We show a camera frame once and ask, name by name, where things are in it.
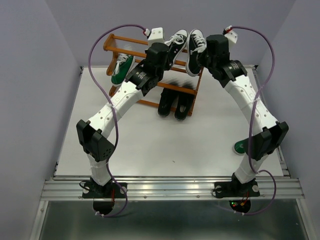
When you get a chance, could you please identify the black sneaker white laces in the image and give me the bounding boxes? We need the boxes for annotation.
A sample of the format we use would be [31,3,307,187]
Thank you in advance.
[164,29,189,68]

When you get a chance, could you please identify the green sneaker white laces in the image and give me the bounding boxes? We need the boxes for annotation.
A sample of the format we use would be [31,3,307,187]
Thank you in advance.
[111,53,135,87]

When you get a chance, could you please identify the all black sneaker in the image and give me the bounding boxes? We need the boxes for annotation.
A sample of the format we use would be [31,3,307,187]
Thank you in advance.
[174,92,194,121]
[157,88,178,117]

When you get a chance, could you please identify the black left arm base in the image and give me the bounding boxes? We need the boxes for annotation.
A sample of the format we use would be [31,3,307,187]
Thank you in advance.
[79,177,127,200]

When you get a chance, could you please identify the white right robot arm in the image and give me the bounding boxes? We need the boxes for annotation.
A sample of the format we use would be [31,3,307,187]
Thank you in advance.
[197,34,289,195]

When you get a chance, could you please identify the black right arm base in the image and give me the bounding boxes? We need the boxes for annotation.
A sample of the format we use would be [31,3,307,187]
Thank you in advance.
[211,174,260,199]

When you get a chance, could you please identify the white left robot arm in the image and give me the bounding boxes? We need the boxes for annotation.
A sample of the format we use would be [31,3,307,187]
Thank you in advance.
[76,42,170,197]

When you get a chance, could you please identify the orange wooden shoe shelf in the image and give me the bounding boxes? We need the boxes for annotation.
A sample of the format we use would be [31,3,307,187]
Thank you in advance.
[103,33,203,108]

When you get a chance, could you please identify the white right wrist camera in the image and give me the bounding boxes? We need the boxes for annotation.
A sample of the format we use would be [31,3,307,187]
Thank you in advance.
[222,25,238,48]

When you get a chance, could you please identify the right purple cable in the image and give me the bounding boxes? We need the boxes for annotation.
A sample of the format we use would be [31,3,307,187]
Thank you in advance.
[212,25,277,216]

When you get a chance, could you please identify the purple cable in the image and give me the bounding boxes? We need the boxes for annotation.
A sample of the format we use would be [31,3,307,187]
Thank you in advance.
[212,25,277,216]
[88,24,152,218]

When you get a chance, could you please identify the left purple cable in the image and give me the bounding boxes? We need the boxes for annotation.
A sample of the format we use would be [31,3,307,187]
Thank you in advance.
[88,24,152,218]

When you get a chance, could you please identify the aluminium mounting rail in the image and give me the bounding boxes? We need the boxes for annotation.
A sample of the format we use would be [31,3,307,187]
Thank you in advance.
[40,176,305,202]

